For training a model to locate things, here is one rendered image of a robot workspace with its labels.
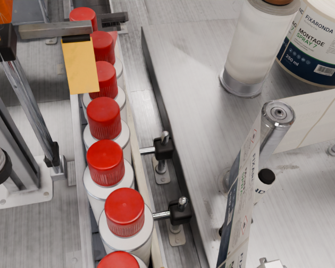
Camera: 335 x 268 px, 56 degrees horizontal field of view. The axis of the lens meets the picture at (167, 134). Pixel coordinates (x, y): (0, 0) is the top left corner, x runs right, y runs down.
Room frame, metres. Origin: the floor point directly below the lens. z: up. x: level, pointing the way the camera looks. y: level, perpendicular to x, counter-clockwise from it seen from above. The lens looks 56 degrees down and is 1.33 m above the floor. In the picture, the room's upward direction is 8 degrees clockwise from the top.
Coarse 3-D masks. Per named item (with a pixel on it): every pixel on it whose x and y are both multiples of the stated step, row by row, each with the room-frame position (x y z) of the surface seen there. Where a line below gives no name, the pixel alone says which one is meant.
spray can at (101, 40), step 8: (96, 32) 0.30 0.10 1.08; (104, 32) 0.30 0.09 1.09; (96, 40) 0.29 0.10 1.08; (104, 40) 0.29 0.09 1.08; (112, 40) 0.29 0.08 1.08; (96, 48) 0.27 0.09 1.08; (104, 48) 0.28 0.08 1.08; (112, 48) 0.28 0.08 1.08; (96, 56) 0.27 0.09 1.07; (104, 56) 0.27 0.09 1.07; (112, 56) 0.28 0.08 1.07; (112, 64) 0.28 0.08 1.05; (120, 64) 0.29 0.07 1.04; (120, 72) 0.28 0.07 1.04; (120, 80) 0.28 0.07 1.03
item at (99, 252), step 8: (72, 8) 0.62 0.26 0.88; (80, 104) 0.35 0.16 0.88; (80, 112) 0.33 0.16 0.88; (136, 184) 0.21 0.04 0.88; (96, 224) 0.14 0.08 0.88; (96, 232) 0.13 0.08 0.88; (96, 240) 0.11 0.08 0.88; (96, 248) 0.10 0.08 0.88; (104, 248) 0.10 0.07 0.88; (96, 256) 0.09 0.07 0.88; (96, 264) 0.08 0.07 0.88
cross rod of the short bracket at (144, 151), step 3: (144, 147) 0.26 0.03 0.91; (147, 147) 0.26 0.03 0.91; (150, 147) 0.26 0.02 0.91; (153, 147) 0.26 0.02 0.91; (141, 150) 0.25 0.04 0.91; (144, 150) 0.25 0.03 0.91; (147, 150) 0.25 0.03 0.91; (150, 150) 0.25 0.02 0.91; (153, 150) 0.25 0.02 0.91; (141, 153) 0.25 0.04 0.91; (144, 153) 0.25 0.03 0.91; (147, 153) 0.25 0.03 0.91; (150, 153) 0.25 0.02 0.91; (153, 153) 0.25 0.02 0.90
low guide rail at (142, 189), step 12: (120, 60) 0.44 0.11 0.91; (132, 120) 0.30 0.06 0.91; (132, 132) 0.28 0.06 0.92; (132, 144) 0.26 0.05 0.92; (132, 156) 0.24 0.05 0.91; (144, 180) 0.20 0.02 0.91; (144, 192) 0.18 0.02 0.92; (156, 240) 0.12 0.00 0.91; (156, 252) 0.10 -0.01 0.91; (156, 264) 0.09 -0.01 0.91
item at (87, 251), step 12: (72, 96) 0.30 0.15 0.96; (72, 108) 0.27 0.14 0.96; (72, 120) 0.25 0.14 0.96; (84, 156) 0.20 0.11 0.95; (84, 168) 0.18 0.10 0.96; (84, 192) 0.15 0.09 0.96; (84, 204) 0.13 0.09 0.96; (84, 216) 0.12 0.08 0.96; (84, 228) 0.11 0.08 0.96; (84, 240) 0.09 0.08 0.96; (84, 252) 0.08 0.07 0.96; (84, 264) 0.07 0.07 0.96
